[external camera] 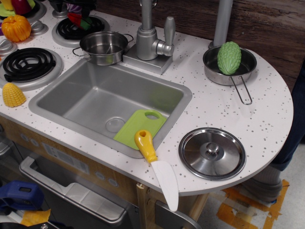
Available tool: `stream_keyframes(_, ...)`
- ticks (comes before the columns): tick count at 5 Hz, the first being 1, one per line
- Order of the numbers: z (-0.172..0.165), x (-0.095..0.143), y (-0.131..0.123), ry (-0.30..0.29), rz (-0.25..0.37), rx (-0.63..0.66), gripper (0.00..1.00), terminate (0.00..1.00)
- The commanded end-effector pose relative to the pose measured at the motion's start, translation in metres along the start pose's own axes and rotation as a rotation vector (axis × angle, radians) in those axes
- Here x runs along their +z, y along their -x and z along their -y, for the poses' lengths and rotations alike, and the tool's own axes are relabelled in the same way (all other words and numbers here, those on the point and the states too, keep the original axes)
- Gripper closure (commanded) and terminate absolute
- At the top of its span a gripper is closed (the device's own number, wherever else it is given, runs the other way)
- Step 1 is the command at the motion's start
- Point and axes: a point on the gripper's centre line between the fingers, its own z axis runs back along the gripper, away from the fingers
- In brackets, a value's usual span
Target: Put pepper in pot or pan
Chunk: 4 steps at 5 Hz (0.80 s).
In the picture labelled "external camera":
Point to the grey stove knob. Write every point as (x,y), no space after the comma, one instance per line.
(38,28)

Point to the black rear stove coil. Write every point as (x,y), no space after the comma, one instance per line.
(67,30)

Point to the black front stove coil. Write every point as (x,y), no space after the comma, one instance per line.
(28,64)

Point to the blue clamp tool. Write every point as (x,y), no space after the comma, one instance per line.
(20,195)

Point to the black stove coil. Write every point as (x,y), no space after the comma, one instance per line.
(28,64)
(67,30)

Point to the purple toy vegetable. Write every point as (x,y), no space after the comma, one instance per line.
(73,8)

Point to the silver oven door handle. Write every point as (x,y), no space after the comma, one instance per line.
(78,202)

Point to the red green toy vegetable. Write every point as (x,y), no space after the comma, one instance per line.
(79,21)

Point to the grey toy faucet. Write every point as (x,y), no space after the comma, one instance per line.
(150,53)

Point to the magenta toy item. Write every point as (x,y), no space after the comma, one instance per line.
(21,6)

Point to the orange toy bell pepper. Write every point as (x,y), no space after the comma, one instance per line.
(16,28)

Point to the blue jeans leg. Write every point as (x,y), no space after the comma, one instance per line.
(297,131)

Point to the yellow handled toy knife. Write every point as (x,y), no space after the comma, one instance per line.
(163,170)

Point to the yellow toy corn cob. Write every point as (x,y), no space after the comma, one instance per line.
(12,95)

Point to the green toy bitter gourd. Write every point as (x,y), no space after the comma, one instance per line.
(229,58)

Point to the small steel pot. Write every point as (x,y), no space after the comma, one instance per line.
(104,47)

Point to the steel pot lid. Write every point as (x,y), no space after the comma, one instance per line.
(212,153)

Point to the green toy cutting board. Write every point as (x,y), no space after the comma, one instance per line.
(149,120)

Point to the green toy plate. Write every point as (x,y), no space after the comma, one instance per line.
(5,13)

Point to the grey vertical pole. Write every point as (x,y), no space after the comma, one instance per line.
(222,23)

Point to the steel pan with wire handle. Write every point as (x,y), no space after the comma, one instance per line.
(238,79)

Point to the grey toy sink basin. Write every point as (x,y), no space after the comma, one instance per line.
(96,101)

